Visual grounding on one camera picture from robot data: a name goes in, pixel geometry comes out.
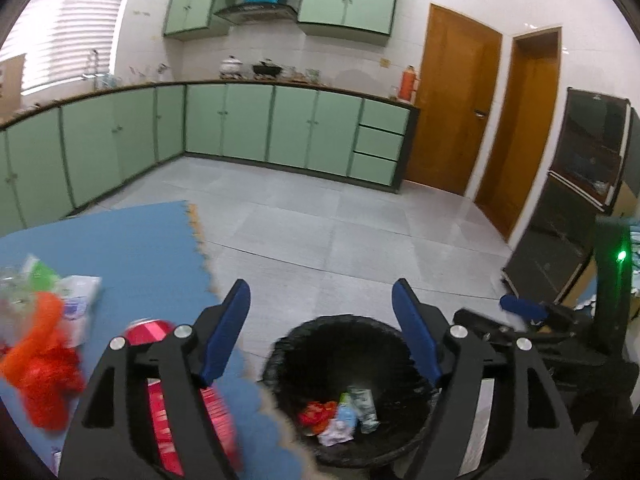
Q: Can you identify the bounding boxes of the red thermos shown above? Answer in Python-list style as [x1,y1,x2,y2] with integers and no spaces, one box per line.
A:
[399,65,420,102]

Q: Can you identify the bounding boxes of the green white wrapper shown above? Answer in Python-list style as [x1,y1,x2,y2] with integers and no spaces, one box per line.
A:
[22,255,61,293]

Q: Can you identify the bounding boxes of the blue tablecloth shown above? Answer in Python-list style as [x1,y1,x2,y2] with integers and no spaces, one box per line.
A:
[0,200,306,480]

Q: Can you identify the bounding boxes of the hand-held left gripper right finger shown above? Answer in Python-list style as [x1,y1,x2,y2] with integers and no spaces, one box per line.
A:
[391,278,586,480]

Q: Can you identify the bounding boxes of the crushed red can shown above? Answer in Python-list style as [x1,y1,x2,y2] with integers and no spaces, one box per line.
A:
[125,318,243,478]

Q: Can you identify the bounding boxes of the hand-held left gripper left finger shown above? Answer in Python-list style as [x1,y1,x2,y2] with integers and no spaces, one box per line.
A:
[59,279,251,480]

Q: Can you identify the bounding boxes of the narrow orange foam net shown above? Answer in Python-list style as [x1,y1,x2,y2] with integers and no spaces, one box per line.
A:
[20,292,66,356]

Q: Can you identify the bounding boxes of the dark glass cabinet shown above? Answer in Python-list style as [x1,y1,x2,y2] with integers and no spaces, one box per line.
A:
[502,87,640,306]

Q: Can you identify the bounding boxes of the green base cabinets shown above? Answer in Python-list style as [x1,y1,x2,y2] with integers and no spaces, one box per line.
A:
[0,82,421,233]

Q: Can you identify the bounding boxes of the clear plastic bottle red label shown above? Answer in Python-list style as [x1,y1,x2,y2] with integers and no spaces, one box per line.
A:
[0,260,31,331]

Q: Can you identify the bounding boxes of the white blue packet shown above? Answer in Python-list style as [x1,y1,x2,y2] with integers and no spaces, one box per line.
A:
[319,405,360,447]

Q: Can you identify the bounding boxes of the black trash bin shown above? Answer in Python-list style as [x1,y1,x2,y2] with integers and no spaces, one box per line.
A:
[262,314,441,468]

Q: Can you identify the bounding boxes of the brown board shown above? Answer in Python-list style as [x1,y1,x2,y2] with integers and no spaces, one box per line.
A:
[0,54,27,116]

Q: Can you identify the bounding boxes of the range hood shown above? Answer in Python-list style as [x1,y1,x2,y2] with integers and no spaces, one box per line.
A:
[214,4,297,26]

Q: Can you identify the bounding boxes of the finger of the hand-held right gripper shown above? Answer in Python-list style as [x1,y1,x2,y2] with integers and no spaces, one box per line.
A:
[452,308,543,358]
[500,294,593,333]

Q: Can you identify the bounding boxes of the green wall cabinets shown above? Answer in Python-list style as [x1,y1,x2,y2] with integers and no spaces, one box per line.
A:
[162,0,403,46]

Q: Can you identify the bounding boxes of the black wok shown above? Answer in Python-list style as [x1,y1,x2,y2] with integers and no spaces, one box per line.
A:
[251,59,283,80]

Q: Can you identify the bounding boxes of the white window blind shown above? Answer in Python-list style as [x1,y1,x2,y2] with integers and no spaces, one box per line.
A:
[0,0,138,96]

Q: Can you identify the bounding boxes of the wooden door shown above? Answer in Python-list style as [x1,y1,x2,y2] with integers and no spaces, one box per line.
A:
[404,2,503,196]
[474,26,562,241]

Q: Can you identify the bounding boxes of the large orange foam net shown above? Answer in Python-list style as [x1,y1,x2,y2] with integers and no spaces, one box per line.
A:
[0,345,86,431]

